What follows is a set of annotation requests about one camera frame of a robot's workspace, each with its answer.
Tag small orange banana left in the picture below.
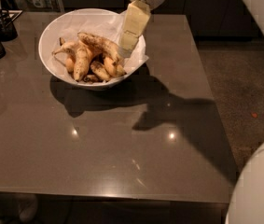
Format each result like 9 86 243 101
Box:
65 55 75 73

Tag small banana front centre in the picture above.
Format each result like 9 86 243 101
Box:
90 61 111 81

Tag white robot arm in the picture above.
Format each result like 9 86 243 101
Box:
204 0 264 224

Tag black wire utensil holder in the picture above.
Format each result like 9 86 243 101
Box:
0 0 18 42

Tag white bowl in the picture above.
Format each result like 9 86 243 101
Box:
38 8 148 91

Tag dark overripe banana bottom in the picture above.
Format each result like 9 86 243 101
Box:
83 74 100 83

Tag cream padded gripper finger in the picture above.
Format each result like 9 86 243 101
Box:
118 0 151 58

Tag white paper liner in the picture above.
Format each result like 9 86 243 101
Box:
54 9 148 82

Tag white object under table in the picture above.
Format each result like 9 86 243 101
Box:
0 192 40 224

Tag long spotted banana left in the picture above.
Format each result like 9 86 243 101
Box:
52 41 90 82

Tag small banana front right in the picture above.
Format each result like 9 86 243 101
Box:
104 57 126 77

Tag large spotted banana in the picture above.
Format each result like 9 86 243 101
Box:
77 32 123 63

